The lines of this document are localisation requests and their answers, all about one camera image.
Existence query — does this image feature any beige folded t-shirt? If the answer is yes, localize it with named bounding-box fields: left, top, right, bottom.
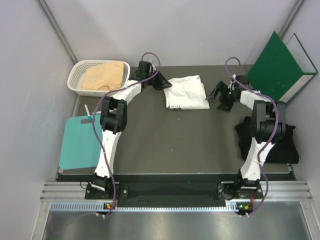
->
left=80, top=61, right=124, bottom=91

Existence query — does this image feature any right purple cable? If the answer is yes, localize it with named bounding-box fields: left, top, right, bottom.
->
left=224, top=57, right=280, bottom=218

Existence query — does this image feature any black t-shirt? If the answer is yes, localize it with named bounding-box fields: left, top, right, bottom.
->
left=234, top=116, right=300, bottom=164

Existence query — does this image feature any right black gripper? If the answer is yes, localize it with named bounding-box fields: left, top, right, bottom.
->
left=205, top=81, right=237, bottom=112

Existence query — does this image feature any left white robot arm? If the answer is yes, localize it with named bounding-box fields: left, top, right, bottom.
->
left=85, top=60, right=172, bottom=200

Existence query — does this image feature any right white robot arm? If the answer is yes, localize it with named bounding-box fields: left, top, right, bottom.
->
left=207, top=75, right=286, bottom=201

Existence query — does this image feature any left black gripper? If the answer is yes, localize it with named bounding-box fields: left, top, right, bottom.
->
left=145, top=68, right=172, bottom=90

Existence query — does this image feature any white daisy print t-shirt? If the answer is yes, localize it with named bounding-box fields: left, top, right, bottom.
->
left=163, top=75, right=210, bottom=110

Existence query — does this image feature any white plastic basket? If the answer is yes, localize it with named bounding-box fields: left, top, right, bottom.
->
left=67, top=60, right=131, bottom=97

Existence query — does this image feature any aluminium rail frame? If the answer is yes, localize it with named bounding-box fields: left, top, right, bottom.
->
left=31, top=181, right=320, bottom=240

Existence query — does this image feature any teal cutting mat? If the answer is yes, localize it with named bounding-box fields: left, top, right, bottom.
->
left=59, top=116, right=101, bottom=170

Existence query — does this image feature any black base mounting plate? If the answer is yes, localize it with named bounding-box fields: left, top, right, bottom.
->
left=85, top=182, right=256, bottom=205

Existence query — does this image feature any green ring binder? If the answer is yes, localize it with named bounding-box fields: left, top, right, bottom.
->
left=248, top=32, right=318, bottom=103

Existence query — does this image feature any purple cable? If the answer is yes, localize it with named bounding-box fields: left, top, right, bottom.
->
left=91, top=51, right=162, bottom=220
left=224, top=57, right=280, bottom=218

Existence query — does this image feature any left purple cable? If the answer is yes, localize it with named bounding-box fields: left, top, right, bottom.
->
left=91, top=51, right=162, bottom=220

